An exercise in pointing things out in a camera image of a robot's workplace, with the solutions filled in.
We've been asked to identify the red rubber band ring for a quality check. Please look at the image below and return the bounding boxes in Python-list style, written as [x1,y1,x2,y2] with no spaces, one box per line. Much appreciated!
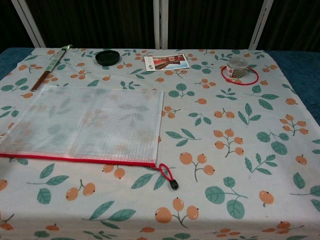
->
[220,65,260,86]

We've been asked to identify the black round lid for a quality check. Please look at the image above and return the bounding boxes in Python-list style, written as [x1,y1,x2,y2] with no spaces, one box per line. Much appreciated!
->
[94,49,123,67]

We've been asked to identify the floral fruit print tablecloth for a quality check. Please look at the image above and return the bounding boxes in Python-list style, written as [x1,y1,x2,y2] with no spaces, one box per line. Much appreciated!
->
[0,47,320,240]

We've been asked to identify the brown chopsticks in green sleeve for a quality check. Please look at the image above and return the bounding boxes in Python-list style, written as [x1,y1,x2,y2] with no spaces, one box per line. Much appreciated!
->
[30,44,74,92]

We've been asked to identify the white frame post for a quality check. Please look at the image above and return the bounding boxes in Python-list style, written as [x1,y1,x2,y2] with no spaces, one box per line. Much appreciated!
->
[10,0,47,49]
[152,0,169,50]
[247,0,270,50]

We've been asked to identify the clear mesh zipper pouch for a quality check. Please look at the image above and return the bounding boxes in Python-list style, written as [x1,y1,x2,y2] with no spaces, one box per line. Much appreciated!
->
[0,84,165,168]

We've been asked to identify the clear jar of paper clips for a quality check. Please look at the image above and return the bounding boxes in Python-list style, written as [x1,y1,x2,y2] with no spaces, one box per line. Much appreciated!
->
[226,56,249,77]

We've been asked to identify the dark pleated curtain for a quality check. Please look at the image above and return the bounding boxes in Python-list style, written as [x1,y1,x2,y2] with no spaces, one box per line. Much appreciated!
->
[0,0,320,52]

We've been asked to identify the red thin stick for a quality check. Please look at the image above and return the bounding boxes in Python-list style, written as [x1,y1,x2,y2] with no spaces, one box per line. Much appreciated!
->
[152,162,180,191]

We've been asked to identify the postcard with red picture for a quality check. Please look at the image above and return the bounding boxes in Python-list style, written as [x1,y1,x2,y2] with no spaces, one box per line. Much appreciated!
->
[143,53,189,72]

